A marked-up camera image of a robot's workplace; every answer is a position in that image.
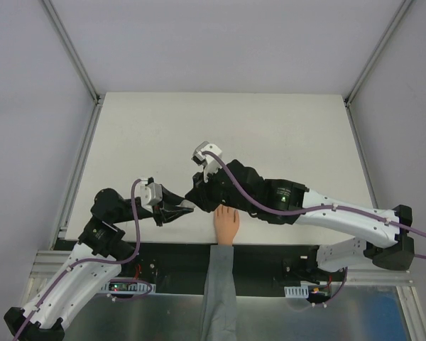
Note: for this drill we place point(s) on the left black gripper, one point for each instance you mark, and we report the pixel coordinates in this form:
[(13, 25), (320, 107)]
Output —
[(160, 209)]

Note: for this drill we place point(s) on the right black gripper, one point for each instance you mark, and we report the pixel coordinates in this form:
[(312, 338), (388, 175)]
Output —
[(206, 192)]

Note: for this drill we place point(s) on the clear nail polish bottle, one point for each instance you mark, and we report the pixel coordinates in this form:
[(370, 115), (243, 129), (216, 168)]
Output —
[(187, 205)]

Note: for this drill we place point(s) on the grey sleeved forearm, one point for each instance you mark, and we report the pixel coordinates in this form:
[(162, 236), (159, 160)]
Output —
[(219, 304)]

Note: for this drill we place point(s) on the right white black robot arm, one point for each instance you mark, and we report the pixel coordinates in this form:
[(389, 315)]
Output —
[(379, 237)]

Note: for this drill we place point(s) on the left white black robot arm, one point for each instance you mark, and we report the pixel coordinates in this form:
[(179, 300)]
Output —
[(98, 256)]

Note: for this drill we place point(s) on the mannequin hand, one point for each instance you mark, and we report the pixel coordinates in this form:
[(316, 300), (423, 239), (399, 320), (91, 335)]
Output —
[(226, 224)]

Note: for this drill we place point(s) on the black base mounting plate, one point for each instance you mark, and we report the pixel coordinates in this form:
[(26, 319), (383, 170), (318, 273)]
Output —
[(259, 270)]

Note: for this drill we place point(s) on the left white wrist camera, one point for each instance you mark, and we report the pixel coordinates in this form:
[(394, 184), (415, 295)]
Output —
[(151, 193)]

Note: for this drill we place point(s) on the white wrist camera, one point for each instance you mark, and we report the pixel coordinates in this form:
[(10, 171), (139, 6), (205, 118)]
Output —
[(206, 155), (151, 193)]

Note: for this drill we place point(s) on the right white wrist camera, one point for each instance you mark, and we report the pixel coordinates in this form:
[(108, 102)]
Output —
[(206, 155)]

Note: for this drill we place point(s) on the left white cable duct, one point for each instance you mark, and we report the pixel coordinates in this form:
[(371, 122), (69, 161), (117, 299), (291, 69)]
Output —
[(128, 287)]

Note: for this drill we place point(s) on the white cable duct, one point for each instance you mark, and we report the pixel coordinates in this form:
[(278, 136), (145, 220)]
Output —
[(128, 287), (301, 291)]

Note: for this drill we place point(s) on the left aluminium frame post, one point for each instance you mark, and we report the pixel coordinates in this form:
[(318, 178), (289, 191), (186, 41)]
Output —
[(70, 49)]

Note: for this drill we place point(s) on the aluminium frame post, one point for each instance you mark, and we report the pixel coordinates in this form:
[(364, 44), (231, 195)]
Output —
[(70, 49), (396, 20)]

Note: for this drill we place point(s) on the right white cable duct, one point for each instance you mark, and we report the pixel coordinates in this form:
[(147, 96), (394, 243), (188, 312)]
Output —
[(301, 291)]

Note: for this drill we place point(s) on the right aluminium frame post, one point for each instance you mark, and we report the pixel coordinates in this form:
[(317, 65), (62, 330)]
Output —
[(396, 20)]

